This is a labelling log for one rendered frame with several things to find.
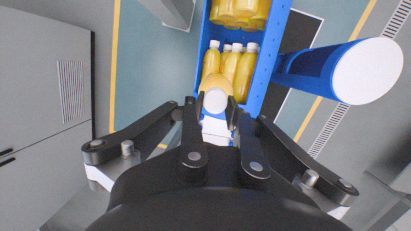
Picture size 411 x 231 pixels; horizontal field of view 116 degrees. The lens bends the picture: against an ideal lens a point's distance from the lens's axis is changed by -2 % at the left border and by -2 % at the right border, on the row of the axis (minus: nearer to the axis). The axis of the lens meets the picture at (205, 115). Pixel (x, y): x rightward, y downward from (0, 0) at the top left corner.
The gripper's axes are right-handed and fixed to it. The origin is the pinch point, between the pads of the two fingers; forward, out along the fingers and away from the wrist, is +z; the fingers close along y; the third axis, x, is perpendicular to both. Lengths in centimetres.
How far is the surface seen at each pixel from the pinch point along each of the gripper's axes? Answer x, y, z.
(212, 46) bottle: 12.4, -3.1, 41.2
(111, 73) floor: -23, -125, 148
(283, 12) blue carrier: 22.6, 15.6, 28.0
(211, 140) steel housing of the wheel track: -38, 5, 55
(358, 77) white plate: 11, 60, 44
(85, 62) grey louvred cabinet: -12, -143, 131
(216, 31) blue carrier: 19, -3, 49
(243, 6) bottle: 22.2, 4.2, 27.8
